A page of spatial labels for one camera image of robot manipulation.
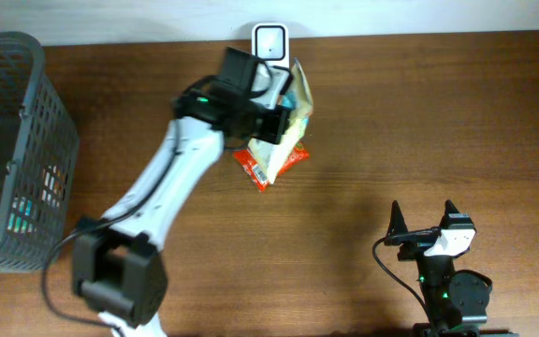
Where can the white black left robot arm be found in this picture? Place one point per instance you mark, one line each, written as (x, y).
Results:
(117, 264)

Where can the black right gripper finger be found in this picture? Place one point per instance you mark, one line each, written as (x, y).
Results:
(397, 225)
(450, 216)

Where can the grey plastic basket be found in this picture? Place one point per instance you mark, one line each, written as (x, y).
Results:
(38, 151)

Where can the white barcode scanner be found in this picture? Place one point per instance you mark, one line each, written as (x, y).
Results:
(270, 42)

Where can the cream blue chip bag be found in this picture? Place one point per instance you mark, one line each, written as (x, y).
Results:
(298, 101)

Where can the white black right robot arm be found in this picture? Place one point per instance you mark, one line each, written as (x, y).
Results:
(454, 301)

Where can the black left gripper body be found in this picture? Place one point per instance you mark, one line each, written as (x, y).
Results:
(250, 119)

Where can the red snack packet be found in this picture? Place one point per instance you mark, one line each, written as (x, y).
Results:
(256, 173)

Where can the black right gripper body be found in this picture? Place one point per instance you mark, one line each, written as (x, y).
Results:
(415, 243)

